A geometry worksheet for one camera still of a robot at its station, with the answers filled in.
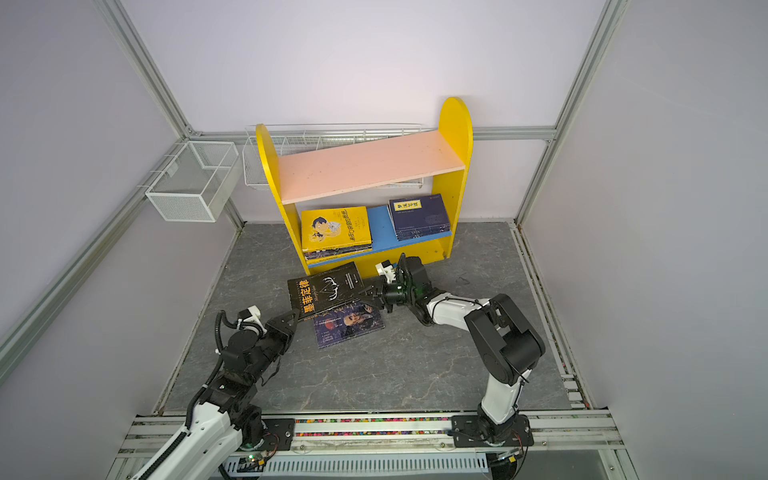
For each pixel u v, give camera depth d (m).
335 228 0.92
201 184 0.99
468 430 0.74
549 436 0.74
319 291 0.85
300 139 0.93
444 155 0.82
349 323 0.91
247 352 0.61
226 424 0.57
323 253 0.90
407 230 0.94
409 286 0.72
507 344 0.48
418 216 0.99
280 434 0.74
